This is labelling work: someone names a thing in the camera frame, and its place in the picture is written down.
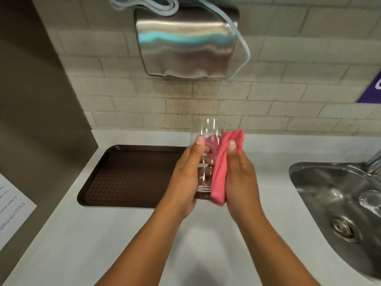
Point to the person's left forearm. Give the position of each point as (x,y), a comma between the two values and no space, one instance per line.
(143,250)

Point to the person's right forearm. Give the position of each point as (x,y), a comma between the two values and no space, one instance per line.
(273,253)

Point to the purple wall sign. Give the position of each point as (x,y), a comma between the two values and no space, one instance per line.
(372,90)

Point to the person's right hand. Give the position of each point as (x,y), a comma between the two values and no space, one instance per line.
(241,187)

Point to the person's right thumb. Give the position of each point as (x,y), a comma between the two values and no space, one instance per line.
(235,150)

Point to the person's left thumb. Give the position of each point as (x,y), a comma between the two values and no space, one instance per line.
(198,148)

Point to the stainless steel sink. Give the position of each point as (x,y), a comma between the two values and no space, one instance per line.
(342,211)

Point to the clear drinking glass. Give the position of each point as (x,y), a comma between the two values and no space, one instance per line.
(207,128)

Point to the person's left hand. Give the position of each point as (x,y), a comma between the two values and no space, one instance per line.
(183,181)

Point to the stainless steel hand dryer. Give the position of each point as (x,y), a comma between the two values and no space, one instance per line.
(184,41)

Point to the brown plastic tray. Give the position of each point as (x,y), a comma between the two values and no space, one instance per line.
(131,175)

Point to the clear glass in sink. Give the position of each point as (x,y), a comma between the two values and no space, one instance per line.
(369,199)

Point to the grey cabinet panel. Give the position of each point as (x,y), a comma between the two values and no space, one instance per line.
(35,116)

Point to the chrome faucet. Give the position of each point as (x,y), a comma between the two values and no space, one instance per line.
(375,162)

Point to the metal sink drain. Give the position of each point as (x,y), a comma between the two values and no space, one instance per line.
(343,224)

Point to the white paper notice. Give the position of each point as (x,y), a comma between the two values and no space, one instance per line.
(13,202)

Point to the pink cleaning cloth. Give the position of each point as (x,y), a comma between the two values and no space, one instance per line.
(221,172)

